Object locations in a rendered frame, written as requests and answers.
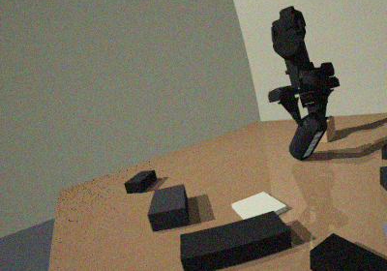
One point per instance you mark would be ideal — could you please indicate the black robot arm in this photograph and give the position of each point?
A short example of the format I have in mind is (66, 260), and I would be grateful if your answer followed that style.
(288, 34)

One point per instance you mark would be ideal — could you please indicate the dark grey controller unit with white label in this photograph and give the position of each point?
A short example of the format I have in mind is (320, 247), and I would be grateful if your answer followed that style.
(307, 136)

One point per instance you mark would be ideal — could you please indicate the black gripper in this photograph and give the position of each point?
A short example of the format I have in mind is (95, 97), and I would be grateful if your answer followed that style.
(286, 95)

